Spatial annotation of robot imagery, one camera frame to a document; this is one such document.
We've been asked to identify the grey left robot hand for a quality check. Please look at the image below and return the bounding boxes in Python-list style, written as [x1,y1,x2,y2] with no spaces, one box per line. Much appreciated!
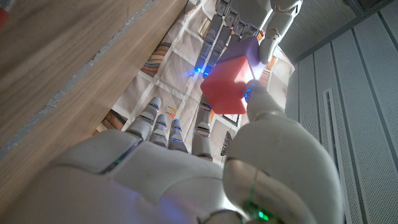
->
[194,0,304,78]

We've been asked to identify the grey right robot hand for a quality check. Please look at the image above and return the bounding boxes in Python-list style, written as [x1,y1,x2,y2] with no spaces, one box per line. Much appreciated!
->
[0,80,346,224]

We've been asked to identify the purple magnetic block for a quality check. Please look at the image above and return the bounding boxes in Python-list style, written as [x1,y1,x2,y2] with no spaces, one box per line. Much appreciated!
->
[216,36,261,68]

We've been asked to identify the red magnetic block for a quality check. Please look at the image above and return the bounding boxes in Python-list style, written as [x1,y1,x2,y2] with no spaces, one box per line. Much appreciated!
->
[200,55,259,115]

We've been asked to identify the printed bookshelf backdrop cloth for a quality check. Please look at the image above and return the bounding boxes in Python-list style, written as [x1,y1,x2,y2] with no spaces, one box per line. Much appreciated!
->
[90,0,296,166]

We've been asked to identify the red-handled knife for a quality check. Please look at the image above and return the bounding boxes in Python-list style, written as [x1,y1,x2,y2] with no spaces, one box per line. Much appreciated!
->
[0,6,10,29]

